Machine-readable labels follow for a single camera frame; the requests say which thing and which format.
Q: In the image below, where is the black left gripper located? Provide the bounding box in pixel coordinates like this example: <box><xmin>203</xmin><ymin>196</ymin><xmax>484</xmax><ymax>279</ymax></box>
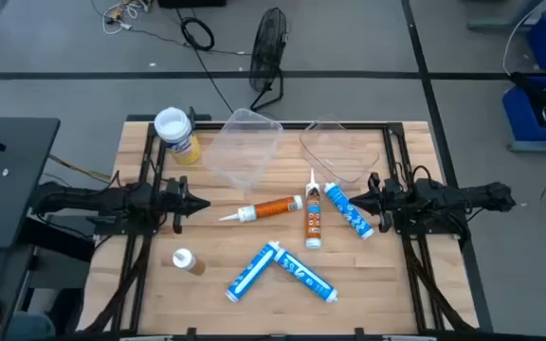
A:
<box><xmin>161</xmin><ymin>175</ymin><xmax>211</xmax><ymax>235</ymax></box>

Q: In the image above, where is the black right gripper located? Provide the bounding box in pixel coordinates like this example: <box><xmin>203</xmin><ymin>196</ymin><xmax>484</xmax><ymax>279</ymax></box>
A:
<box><xmin>348</xmin><ymin>171</ymin><xmax>400</xmax><ymax>234</ymax></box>

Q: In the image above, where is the blue silicone tube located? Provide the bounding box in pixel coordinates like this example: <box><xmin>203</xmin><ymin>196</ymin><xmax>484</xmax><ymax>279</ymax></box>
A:
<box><xmin>225</xmin><ymin>240</ymin><xmax>282</xmax><ymax>304</ymax></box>
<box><xmin>323</xmin><ymin>181</ymin><xmax>375</xmax><ymax>241</ymax></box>
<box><xmin>272</xmin><ymin>245</ymin><xmax>339</xmax><ymax>304</ymax></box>

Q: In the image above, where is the Lysol wipes canister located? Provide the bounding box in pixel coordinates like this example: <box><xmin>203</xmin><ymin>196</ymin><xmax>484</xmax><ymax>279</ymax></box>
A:
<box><xmin>153</xmin><ymin>106</ymin><xmax>202</xmax><ymax>166</ymax></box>

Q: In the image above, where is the clear plastic bin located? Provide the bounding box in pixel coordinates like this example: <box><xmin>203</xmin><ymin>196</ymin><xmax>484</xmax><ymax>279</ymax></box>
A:
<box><xmin>299</xmin><ymin>117</ymin><xmax>381</xmax><ymax>189</ymax></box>
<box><xmin>202</xmin><ymin>107</ymin><xmax>284</xmax><ymax>188</ymax></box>

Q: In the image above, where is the black floor fan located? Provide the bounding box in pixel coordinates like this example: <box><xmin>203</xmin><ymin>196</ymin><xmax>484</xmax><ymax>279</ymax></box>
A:
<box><xmin>247</xmin><ymin>7</ymin><xmax>289</xmax><ymax>113</ymax></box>

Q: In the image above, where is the black desk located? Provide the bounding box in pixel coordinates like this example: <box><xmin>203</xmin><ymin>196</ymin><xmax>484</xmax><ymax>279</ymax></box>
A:
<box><xmin>0</xmin><ymin>113</ymin><xmax>62</xmax><ymax>252</ymax></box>

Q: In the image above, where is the black box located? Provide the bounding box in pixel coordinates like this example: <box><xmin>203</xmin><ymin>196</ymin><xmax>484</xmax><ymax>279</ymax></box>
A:
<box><xmin>157</xmin><ymin>0</ymin><xmax>228</xmax><ymax>9</ymax></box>

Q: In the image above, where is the person's leg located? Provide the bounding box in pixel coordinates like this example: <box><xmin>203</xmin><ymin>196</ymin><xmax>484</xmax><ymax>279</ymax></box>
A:
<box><xmin>2</xmin><ymin>311</ymin><xmax>57</xmax><ymax>341</ymax></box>

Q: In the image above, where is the grey furniture base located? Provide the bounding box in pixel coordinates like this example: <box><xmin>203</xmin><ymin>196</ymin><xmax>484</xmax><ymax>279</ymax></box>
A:
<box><xmin>465</xmin><ymin>0</ymin><xmax>542</xmax><ymax>33</ymax></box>

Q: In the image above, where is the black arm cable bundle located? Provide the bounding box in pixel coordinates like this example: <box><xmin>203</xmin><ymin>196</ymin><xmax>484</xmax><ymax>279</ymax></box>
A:
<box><xmin>403</xmin><ymin>234</ymin><xmax>476</xmax><ymax>332</ymax></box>
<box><xmin>82</xmin><ymin>234</ymin><xmax>154</xmax><ymax>333</ymax></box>

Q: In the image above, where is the black table frame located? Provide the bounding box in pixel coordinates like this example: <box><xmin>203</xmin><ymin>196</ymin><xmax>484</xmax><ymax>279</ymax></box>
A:
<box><xmin>77</xmin><ymin>113</ymin><xmax>495</xmax><ymax>341</ymax></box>

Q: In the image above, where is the yellow cable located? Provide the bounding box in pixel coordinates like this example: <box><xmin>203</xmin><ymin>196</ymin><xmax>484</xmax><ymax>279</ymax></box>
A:
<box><xmin>47</xmin><ymin>153</ymin><xmax>113</xmax><ymax>185</ymax></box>

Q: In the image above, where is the thin black cable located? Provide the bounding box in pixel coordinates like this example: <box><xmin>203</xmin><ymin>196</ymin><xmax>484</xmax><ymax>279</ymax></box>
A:
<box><xmin>175</xmin><ymin>7</ymin><xmax>235</xmax><ymax>115</ymax></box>

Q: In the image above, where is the coiled black cable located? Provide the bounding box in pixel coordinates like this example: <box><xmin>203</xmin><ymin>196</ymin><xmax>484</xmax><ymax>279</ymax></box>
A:
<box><xmin>179</xmin><ymin>16</ymin><xmax>216</xmax><ymax>52</ymax></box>

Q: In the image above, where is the white cable bundle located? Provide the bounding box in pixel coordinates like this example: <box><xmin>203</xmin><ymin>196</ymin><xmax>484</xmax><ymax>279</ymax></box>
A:
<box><xmin>100</xmin><ymin>0</ymin><xmax>154</xmax><ymax>35</ymax></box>

